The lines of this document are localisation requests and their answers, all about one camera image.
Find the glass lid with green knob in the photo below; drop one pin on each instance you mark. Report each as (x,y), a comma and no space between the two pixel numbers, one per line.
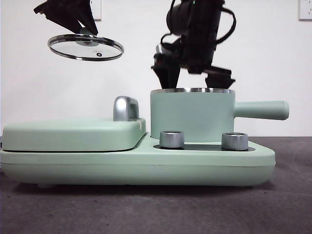
(73,47)

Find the white wall socket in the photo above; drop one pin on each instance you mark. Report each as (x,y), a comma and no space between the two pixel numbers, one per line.
(97,9)
(306,9)

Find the mint green griddle cover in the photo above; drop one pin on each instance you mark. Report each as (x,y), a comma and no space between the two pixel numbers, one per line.
(68,134)

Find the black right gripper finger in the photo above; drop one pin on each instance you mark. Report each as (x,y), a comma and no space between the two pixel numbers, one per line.
(219,83)
(168,75)

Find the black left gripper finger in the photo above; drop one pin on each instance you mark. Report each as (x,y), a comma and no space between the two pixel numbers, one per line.
(61,12)
(88,17)

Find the mint green cooker base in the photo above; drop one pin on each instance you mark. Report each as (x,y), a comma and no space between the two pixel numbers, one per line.
(73,168)

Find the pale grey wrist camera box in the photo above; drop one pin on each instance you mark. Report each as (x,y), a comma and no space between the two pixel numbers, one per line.
(159,50)

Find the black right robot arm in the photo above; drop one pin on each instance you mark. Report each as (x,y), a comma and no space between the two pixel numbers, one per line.
(195,36)

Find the silver control knob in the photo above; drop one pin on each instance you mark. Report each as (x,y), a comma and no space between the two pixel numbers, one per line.
(170,140)
(234,141)

